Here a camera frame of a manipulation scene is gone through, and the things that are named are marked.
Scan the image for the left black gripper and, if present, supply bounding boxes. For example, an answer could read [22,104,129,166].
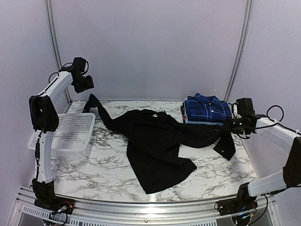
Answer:
[73,75,94,94]

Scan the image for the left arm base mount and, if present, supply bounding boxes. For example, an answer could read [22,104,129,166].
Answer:
[34,195,75,214]

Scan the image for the red plaid folded shirt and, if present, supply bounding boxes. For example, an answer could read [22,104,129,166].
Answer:
[181,105,223,127]

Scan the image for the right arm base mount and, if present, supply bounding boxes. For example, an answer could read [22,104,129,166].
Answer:
[214,198,258,216]

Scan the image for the front aluminium rail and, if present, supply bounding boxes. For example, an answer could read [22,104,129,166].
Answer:
[8,187,282,226]

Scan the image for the white plastic basket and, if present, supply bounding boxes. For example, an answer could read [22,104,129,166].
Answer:
[27,113,96,157]

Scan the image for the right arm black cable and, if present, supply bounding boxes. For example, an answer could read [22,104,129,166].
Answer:
[256,105,301,135]

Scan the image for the aluminium frame post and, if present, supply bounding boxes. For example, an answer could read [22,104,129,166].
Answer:
[224,0,253,102]
[44,0,72,104]

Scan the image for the black long sleeve shirt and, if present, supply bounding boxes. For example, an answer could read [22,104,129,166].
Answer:
[83,94,236,194]

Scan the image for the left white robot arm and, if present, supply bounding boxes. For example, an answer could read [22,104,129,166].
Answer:
[29,57,94,210]

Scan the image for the left aluminium frame post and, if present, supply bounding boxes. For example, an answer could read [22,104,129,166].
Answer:
[44,0,72,104]

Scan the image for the blue plaid folded shirt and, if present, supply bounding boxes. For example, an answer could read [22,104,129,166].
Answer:
[184,93,232,124]

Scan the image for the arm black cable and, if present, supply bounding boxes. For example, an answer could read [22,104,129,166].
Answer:
[35,60,90,184]
[256,105,301,135]

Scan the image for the right aluminium frame post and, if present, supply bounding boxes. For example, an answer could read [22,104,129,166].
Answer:
[224,0,253,102]

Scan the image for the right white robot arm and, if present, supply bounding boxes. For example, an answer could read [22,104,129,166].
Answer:
[224,97,301,211]

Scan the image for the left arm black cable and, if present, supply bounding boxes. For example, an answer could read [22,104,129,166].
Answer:
[35,60,90,184]

